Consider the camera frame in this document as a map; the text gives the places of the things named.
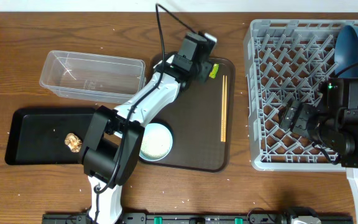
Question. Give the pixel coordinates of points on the left wooden chopstick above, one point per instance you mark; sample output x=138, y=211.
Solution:
x=222, y=111

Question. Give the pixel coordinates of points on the blue plate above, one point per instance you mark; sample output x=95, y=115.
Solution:
x=346, y=52

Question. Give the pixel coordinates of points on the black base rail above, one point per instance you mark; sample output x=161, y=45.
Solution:
x=254, y=216

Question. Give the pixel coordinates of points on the wooden chopstick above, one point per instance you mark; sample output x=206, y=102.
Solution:
x=225, y=108
x=222, y=111

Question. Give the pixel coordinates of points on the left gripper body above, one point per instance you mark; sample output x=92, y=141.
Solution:
x=204, y=72

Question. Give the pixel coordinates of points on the brown serving tray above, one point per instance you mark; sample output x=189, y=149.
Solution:
x=195, y=121

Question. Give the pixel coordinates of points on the green snack wrapper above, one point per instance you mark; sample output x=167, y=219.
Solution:
x=214, y=71

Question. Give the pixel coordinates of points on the brown food scrap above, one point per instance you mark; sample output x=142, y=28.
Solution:
x=73, y=142

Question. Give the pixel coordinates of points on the light blue rice bowl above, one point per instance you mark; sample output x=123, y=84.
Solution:
x=157, y=142

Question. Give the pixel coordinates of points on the clear plastic bin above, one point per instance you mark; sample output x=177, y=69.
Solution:
x=92, y=77

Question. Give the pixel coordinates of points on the black tray bin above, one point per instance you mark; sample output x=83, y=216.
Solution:
x=37, y=135

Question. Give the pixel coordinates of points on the right wooden chopstick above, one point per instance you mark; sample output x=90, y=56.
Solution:
x=225, y=108

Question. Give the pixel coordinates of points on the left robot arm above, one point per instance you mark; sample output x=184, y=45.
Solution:
x=111, y=146

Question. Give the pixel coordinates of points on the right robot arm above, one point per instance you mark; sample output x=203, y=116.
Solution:
x=333, y=124

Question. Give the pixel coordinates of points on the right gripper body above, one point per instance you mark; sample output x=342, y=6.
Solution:
x=299, y=119

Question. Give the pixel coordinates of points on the grey dishwasher rack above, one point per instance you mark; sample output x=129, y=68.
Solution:
x=287, y=60

